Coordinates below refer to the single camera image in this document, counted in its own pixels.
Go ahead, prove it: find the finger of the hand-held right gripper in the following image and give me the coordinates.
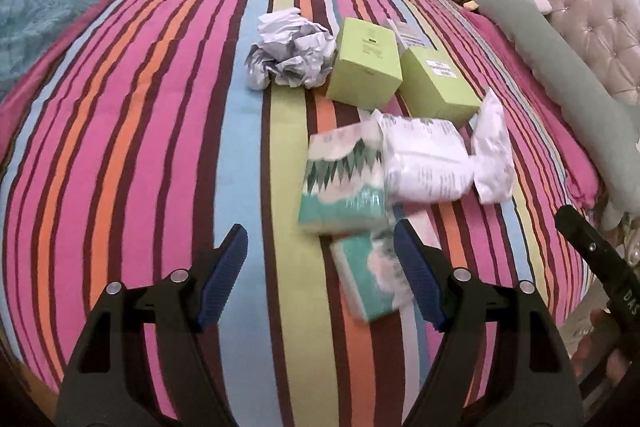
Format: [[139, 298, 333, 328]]
[[554, 204, 632, 295]]

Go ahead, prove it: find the white plastic wrapper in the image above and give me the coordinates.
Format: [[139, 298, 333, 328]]
[[471, 88, 516, 204]]

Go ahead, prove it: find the long green plush pillow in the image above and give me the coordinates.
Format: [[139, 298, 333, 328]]
[[474, 0, 640, 233]]

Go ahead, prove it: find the green patterned tissue pack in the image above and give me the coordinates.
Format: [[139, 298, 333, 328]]
[[331, 227, 417, 324], [298, 122, 390, 235]]

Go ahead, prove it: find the white paper ball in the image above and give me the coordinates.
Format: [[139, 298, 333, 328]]
[[245, 8, 336, 92]]

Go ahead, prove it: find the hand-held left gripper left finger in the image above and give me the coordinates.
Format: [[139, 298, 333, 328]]
[[55, 223, 249, 427]]

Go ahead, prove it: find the light green cardboard box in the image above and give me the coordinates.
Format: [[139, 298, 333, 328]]
[[398, 47, 482, 124], [326, 18, 404, 112]]

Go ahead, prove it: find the white plastic tissue pack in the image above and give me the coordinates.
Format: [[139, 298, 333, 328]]
[[376, 111, 475, 204]]

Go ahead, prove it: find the person's right hand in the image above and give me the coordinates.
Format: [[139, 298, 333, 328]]
[[574, 308, 632, 389]]

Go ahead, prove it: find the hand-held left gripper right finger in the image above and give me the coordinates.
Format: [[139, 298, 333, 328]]
[[393, 219, 586, 427]]

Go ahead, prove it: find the striped colourful bedsheet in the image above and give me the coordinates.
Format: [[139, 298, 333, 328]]
[[0, 0, 598, 427]]

